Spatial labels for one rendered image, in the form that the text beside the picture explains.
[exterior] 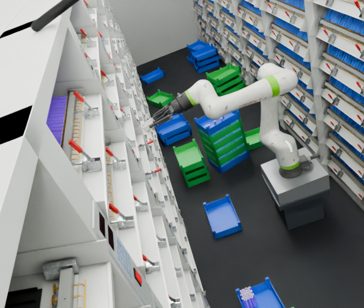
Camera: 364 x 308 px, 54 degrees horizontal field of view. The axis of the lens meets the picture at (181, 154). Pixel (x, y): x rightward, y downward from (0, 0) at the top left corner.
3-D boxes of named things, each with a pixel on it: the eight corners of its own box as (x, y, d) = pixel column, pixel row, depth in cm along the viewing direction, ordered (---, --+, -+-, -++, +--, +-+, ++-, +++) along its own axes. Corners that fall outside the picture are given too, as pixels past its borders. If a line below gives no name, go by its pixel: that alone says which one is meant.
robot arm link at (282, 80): (289, 84, 201) (287, 63, 194) (303, 90, 190) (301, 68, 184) (260, 95, 197) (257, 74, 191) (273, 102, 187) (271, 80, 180)
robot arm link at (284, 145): (289, 151, 226) (282, 127, 216) (304, 162, 213) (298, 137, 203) (272, 161, 225) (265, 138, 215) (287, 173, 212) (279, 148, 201)
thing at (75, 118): (103, 106, 119) (96, 65, 111) (111, 238, 69) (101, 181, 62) (38, 112, 116) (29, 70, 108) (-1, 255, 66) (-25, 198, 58)
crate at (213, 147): (230, 124, 306) (229, 117, 301) (244, 134, 290) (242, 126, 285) (201, 142, 299) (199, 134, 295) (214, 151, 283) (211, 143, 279)
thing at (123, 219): (126, 151, 130) (122, 118, 123) (147, 293, 81) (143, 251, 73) (68, 158, 127) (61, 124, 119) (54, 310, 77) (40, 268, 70)
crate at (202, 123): (226, 109, 297) (224, 101, 292) (240, 117, 281) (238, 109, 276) (196, 126, 290) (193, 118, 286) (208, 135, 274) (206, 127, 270)
